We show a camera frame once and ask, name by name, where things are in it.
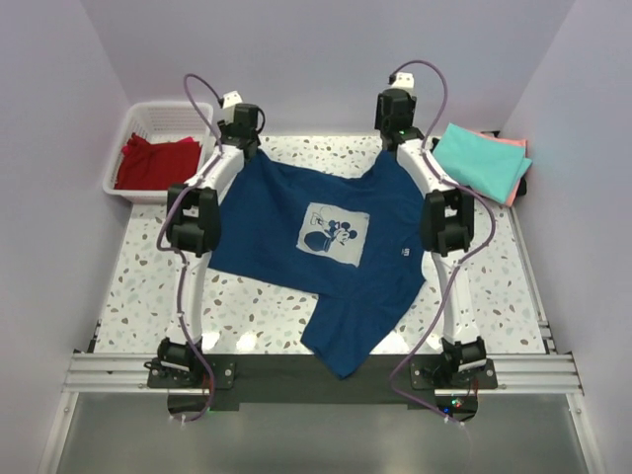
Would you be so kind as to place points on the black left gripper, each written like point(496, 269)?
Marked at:
point(225, 128)

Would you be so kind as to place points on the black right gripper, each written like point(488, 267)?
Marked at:
point(378, 118)

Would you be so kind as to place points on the navy blue t-shirt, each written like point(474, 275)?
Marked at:
point(354, 242)

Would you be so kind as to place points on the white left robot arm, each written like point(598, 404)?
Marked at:
point(192, 230)

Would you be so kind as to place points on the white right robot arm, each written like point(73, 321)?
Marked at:
point(446, 231)

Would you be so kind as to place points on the folded teal t-shirt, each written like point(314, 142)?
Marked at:
point(481, 160)

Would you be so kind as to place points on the red t-shirt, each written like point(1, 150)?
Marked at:
point(149, 166)

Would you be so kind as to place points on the folded black t-shirt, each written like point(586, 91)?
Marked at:
point(521, 185)

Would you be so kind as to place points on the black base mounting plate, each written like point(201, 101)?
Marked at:
point(228, 381)

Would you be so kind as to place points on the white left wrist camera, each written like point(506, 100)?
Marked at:
point(228, 103)

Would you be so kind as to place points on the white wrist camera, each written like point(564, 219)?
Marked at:
point(402, 81)
point(228, 103)

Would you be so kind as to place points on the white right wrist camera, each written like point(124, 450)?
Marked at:
point(402, 81)

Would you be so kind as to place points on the aluminium extrusion rail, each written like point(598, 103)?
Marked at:
point(516, 374)

